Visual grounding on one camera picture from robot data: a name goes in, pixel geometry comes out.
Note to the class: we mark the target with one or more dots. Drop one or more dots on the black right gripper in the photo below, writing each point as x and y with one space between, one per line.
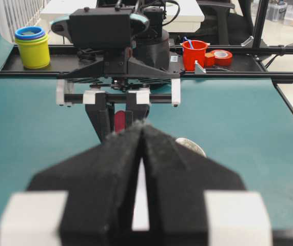
128 42

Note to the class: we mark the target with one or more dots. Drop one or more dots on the metal corner bracket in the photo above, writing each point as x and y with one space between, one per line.
198 69

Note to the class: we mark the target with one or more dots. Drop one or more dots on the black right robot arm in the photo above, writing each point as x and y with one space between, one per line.
70 91

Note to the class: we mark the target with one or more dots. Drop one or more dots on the clear storage box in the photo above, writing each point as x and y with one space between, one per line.
276 12

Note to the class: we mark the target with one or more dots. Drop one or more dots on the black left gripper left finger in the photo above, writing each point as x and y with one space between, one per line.
83 200

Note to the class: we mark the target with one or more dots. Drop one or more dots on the black office chair right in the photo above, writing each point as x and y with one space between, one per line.
221 27

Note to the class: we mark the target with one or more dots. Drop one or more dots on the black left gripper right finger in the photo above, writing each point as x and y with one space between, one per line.
196 201

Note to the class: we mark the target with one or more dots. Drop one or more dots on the red plastic cup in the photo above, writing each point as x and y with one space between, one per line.
191 55

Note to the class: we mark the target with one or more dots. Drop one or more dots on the yellow stacked cups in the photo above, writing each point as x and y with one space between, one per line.
33 47

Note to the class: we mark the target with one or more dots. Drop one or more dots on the blue stick in cup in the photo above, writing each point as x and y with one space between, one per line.
189 41

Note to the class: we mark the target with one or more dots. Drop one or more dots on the red handled metal spoon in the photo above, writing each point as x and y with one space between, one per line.
187 138

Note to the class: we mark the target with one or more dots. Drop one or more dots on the red tape roll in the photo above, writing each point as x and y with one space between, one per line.
218 57

